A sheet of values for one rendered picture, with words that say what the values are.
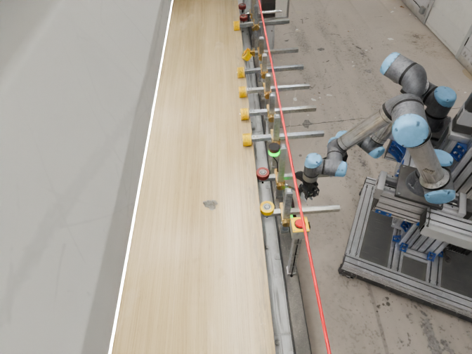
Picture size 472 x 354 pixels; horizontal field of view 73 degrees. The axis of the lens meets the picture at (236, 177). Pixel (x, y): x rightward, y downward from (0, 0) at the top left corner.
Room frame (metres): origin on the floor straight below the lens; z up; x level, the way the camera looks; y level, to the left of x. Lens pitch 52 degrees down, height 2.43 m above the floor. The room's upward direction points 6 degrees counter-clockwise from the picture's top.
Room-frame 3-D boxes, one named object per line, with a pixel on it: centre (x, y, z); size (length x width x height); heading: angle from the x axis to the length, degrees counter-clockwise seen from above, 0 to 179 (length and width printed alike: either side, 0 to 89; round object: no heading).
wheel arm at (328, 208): (0.96, -0.35, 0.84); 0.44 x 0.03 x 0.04; 88
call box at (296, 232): (0.67, -0.25, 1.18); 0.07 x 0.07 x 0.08; 88
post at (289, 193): (0.93, -0.26, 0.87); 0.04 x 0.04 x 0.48; 88
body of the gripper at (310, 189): (0.96, -0.37, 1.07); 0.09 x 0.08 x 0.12; 18
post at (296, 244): (0.66, -0.25, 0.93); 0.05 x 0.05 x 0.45; 88
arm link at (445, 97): (1.37, -1.19, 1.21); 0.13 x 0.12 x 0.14; 27
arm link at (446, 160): (0.92, -0.95, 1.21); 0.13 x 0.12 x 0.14; 162
